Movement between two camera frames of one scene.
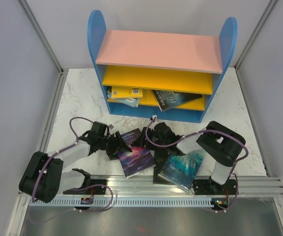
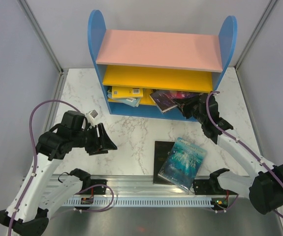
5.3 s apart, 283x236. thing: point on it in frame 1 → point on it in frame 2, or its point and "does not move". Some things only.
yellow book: (120, 92) does not move
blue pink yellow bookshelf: (169, 76) does not move
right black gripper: (140, 141) → (188, 102)
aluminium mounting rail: (144, 187) does not move
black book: (161, 154) does not move
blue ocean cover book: (181, 169) does not move
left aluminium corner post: (41, 35) does not move
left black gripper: (113, 153) → (101, 144)
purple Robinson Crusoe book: (138, 161) → (163, 99)
